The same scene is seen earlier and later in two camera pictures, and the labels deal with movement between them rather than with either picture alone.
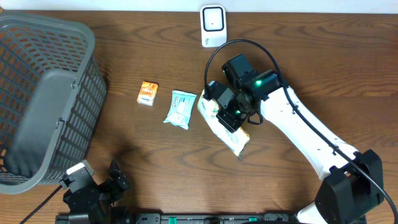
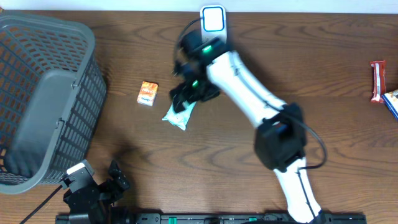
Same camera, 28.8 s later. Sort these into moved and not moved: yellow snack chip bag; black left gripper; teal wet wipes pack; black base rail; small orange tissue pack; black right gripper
Moved: yellow snack chip bag; black right gripper
Not moved: black base rail; small orange tissue pack; teal wet wipes pack; black left gripper
